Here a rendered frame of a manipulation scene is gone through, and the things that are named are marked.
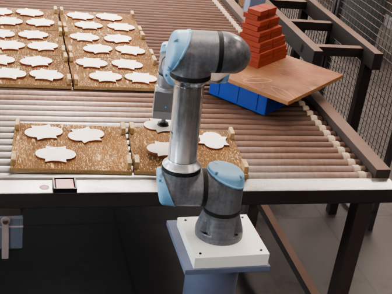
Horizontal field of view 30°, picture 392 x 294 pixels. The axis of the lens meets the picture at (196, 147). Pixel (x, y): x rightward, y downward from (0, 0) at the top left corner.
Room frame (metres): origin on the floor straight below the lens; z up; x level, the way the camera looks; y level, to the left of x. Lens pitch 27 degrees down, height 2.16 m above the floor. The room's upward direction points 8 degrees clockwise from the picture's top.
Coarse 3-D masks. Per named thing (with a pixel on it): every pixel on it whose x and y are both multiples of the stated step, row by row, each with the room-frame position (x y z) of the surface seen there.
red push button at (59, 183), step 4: (56, 180) 2.08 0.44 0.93; (60, 180) 2.08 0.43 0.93; (64, 180) 2.09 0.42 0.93; (68, 180) 2.09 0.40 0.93; (72, 180) 2.09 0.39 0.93; (56, 184) 2.05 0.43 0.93; (60, 184) 2.06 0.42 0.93; (64, 184) 2.06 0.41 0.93; (68, 184) 2.07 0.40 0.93; (72, 184) 2.07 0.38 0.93
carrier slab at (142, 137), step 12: (144, 132) 2.51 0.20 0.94; (204, 132) 2.59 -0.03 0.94; (216, 132) 2.60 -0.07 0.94; (132, 144) 2.40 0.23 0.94; (144, 144) 2.42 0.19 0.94; (132, 156) 2.31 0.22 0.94; (144, 156) 2.32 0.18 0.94; (204, 156) 2.39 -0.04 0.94; (216, 156) 2.40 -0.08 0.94; (228, 156) 2.41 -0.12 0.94; (240, 156) 2.43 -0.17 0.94; (144, 168) 2.23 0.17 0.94; (240, 168) 2.33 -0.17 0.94
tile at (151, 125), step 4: (152, 120) 2.39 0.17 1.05; (156, 120) 2.39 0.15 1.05; (168, 120) 2.41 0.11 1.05; (144, 124) 2.35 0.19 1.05; (148, 124) 2.35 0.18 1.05; (152, 124) 2.36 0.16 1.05; (156, 124) 2.36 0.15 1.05; (148, 128) 2.32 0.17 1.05; (152, 128) 2.32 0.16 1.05; (156, 128) 2.33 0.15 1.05; (160, 128) 2.33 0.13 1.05; (164, 128) 2.34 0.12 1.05; (168, 128) 2.34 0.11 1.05; (156, 132) 2.31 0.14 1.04; (160, 132) 2.31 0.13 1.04; (164, 132) 2.32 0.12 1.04; (168, 132) 2.32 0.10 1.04
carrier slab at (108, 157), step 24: (24, 144) 2.29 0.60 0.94; (48, 144) 2.31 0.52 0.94; (72, 144) 2.34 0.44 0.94; (96, 144) 2.36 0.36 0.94; (120, 144) 2.39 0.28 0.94; (24, 168) 2.12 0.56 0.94; (48, 168) 2.14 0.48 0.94; (72, 168) 2.16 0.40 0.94; (96, 168) 2.19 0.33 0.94; (120, 168) 2.21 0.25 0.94
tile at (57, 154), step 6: (42, 150) 2.24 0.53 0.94; (48, 150) 2.25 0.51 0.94; (54, 150) 2.25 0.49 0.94; (60, 150) 2.26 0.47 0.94; (66, 150) 2.27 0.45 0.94; (72, 150) 2.27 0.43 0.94; (36, 156) 2.20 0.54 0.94; (42, 156) 2.20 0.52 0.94; (48, 156) 2.21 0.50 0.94; (54, 156) 2.21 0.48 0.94; (60, 156) 2.22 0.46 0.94; (66, 156) 2.22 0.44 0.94; (72, 156) 2.23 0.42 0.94; (48, 162) 2.18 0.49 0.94; (54, 162) 2.19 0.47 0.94; (60, 162) 2.19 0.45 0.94
